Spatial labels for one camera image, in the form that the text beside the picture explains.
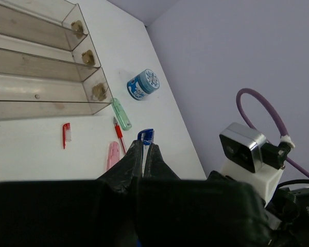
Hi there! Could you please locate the blue jar right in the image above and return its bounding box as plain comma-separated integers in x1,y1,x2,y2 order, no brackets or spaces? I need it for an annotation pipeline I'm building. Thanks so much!
127,69,160,100

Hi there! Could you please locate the blue pen cap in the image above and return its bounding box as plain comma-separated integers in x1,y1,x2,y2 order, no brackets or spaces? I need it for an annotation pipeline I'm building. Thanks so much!
137,129,155,146

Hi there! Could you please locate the green correction tape case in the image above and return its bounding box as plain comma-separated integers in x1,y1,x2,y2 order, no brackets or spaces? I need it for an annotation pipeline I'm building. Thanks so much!
112,98,132,131

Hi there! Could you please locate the blue pen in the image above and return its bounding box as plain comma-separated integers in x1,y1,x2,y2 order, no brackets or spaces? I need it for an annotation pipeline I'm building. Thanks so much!
142,141,151,175

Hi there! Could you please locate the red pen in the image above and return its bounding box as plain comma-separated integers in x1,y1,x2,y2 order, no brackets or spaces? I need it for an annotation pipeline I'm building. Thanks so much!
113,117,127,155

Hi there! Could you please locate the pink correction tape case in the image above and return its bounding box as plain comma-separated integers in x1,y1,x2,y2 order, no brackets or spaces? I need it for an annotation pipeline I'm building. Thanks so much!
106,142,120,170

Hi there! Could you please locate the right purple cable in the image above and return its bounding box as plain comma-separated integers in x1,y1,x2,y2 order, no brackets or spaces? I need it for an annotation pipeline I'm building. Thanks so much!
235,87,309,181

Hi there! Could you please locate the clear tiered organizer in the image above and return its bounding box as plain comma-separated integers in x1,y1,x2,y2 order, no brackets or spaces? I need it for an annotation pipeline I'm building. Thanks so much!
0,1,112,120

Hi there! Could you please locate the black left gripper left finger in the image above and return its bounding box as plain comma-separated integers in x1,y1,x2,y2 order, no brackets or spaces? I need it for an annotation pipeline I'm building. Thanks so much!
95,140,143,193

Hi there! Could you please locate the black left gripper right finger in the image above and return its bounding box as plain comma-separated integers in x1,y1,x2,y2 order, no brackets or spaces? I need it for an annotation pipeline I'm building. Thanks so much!
142,144,180,180

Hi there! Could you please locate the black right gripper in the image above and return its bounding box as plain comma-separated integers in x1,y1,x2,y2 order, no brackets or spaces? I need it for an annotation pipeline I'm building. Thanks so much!
208,169,309,247

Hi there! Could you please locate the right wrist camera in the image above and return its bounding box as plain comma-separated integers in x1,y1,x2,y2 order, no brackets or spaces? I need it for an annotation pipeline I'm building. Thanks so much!
219,122,291,204

